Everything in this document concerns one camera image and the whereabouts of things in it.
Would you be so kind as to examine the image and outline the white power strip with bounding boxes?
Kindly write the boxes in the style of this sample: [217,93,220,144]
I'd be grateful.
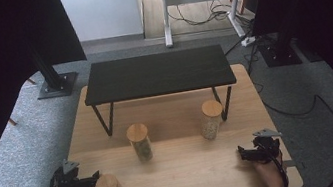
[240,35,258,48]

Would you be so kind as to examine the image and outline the black metal stand with base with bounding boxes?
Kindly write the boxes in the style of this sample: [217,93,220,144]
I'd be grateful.
[28,37,82,102]
[255,26,303,70]

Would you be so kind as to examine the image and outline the right hand-held gripper black cable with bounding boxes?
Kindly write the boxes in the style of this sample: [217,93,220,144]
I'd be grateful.
[269,147,292,187]

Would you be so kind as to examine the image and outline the tall glass jar green contents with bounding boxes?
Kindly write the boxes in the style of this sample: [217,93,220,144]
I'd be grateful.
[124,121,155,165]

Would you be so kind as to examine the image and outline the black low shelf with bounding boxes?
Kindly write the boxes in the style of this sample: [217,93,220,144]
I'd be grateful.
[78,41,243,143]

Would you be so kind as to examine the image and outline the glass jar pale grains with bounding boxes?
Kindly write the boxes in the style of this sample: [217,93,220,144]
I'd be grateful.
[195,98,228,142]

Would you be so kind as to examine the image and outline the grey tape strip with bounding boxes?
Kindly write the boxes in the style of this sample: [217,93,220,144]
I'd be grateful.
[282,157,306,172]

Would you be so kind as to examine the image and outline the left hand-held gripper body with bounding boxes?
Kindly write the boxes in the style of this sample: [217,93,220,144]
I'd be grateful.
[51,157,86,187]

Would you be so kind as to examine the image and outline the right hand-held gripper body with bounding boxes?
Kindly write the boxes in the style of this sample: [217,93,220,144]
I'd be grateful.
[250,125,286,165]

